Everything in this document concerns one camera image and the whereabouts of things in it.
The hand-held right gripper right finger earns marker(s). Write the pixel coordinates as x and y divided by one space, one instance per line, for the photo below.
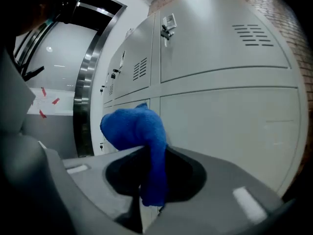
220 192

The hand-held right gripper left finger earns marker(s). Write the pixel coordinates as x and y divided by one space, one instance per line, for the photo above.
49 192

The blue cloth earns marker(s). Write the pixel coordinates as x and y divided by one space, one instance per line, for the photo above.
137 126

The vented grey cabinet door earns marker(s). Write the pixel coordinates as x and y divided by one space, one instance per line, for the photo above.
109 65
139 40
207 48

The black padlock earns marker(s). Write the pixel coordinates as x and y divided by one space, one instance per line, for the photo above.
114 75
101 89
101 146

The red tape strip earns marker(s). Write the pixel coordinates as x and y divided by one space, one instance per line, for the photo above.
42 114
44 91
55 101

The white paper notice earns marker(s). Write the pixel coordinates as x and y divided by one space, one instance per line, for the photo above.
51 104

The grey elevator door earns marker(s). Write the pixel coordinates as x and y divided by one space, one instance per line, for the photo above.
66 57

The clear label holder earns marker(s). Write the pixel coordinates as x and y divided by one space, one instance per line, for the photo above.
170 21
123 57

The metal door latch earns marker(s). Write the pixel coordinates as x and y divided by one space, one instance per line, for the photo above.
166 33

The steel elevator door frame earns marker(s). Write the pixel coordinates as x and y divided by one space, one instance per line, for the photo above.
84 94

